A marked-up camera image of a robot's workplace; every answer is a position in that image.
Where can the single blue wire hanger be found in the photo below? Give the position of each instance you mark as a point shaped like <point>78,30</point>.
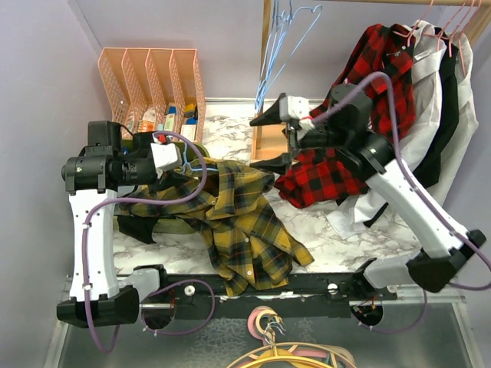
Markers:
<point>188,155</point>

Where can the pile of coloured hangers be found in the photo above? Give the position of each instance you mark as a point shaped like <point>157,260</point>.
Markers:
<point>265,324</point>

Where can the yellow plaid shirt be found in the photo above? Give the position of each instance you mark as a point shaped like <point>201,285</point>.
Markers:
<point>247,244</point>

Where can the green plastic laundry bin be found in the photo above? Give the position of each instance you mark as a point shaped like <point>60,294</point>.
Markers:
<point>168,224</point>

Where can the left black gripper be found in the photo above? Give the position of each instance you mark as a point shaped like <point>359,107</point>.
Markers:
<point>155,175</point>

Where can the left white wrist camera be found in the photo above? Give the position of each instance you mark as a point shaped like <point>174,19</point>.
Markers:
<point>166,154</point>

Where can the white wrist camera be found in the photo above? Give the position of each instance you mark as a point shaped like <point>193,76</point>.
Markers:
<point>166,154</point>
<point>293,111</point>

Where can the black mounting rail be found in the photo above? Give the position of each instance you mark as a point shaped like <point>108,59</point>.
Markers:
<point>306,295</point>

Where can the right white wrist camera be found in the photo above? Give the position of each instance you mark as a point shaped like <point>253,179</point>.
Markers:
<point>293,111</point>

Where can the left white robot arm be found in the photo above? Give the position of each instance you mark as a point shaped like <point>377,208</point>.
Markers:
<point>92,180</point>

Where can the black hanging shirt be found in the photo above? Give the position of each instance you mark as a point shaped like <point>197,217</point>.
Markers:
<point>421,68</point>

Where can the pink wire hangers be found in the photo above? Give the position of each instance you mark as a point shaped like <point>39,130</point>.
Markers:
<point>470,19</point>

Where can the small boxes in organizer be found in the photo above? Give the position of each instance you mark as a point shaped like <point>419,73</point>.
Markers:
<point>150,122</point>

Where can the blue wire hangers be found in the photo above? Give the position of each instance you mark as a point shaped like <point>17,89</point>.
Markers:
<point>276,26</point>

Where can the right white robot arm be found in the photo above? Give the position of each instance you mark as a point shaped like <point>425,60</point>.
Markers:
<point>446,245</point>

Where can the white hanging shirt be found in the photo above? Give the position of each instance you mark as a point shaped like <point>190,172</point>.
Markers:
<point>459,119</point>

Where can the black shirt in bin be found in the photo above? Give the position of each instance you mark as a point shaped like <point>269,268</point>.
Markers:
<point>139,228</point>

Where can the red black plaid shirt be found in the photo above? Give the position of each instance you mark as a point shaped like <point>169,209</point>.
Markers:
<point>318,176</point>

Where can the wooden clothes rack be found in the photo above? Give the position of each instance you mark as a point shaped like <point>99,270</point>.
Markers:
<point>269,142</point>

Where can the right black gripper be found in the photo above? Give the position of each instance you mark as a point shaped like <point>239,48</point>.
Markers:
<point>279,165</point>

